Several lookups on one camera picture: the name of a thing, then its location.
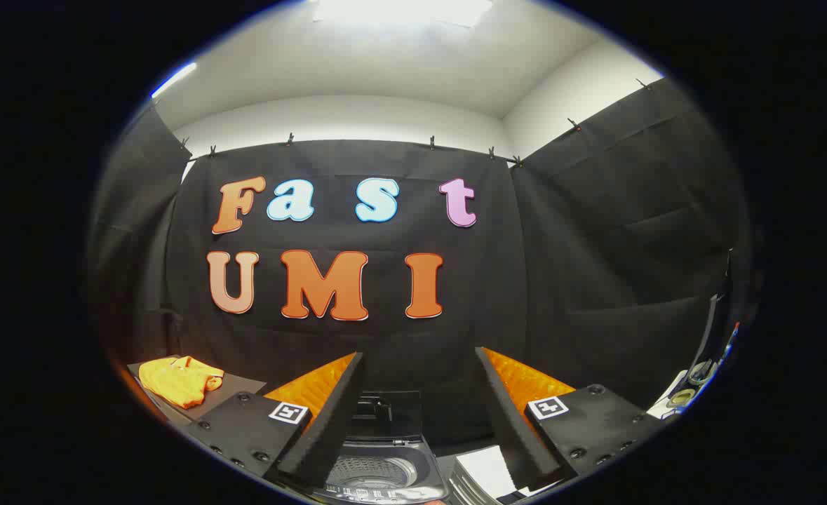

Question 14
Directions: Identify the grey flat board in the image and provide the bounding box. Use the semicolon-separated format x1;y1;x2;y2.
127;361;268;426

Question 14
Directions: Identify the row of black cloth clips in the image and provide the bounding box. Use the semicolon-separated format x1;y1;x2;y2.
178;79;656;169

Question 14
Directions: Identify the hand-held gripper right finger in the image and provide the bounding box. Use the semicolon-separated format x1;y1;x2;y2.
475;346;666;493

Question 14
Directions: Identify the grey washing machine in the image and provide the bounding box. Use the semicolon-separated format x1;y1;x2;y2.
308;436;450;505

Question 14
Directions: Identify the yellow polo shirt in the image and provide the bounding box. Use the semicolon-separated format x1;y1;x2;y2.
138;356;226;410

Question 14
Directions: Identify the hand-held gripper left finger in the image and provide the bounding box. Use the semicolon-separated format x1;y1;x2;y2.
185;352;366;492

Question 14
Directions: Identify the ceiling light strip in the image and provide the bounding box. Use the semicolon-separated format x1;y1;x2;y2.
150;62;198;99

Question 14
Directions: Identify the ceiling light panel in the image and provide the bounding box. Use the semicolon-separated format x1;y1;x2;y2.
313;0;492;27

